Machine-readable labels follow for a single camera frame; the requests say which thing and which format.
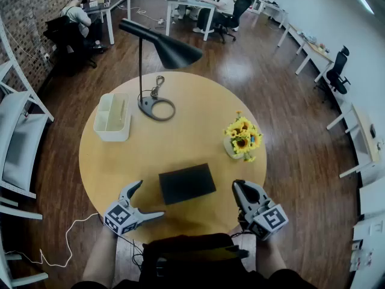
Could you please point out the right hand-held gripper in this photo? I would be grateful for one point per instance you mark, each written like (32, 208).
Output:
(269, 221)

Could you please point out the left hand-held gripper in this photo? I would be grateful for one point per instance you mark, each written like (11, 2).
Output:
(120, 218)

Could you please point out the black rectangular box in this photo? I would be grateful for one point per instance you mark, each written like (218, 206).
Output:
(187, 184)

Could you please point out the person's right forearm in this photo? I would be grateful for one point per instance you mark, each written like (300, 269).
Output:
(269, 256)

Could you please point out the person's left forearm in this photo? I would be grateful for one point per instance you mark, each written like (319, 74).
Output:
(100, 257)

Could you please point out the white plastic organizer tray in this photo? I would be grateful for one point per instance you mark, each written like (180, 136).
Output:
(112, 131)

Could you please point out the white round vase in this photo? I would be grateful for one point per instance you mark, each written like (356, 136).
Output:
(228, 149)

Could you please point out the yellow sunflower bouquet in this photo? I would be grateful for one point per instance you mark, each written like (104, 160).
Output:
(244, 135)

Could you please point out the black waist pack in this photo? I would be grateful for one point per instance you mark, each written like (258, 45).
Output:
(236, 251)

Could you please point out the person's black clothing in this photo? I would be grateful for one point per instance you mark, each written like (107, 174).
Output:
(192, 266)

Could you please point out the white cabinet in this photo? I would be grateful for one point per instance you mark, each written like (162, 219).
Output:
(371, 209)

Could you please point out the short wooden top desk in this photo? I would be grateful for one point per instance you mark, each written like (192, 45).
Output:
(365, 134)

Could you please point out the white metal shelf rack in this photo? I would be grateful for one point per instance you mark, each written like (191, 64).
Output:
(18, 137)

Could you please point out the black office chair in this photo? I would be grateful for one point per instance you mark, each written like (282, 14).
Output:
(64, 39)
(237, 11)
(338, 71)

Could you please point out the black desk lamp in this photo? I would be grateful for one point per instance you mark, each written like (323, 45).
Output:
(174, 51)

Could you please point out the long wooden top desk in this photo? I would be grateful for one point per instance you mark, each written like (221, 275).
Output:
(311, 48)

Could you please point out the white office desk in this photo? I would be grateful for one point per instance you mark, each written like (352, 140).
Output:
(186, 1)

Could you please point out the dark top white leg desk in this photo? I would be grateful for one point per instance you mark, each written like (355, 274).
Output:
(115, 0)

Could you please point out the white metal frame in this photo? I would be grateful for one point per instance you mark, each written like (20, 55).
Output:
(18, 242)

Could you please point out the white switch plate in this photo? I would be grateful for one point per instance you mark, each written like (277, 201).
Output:
(376, 228)

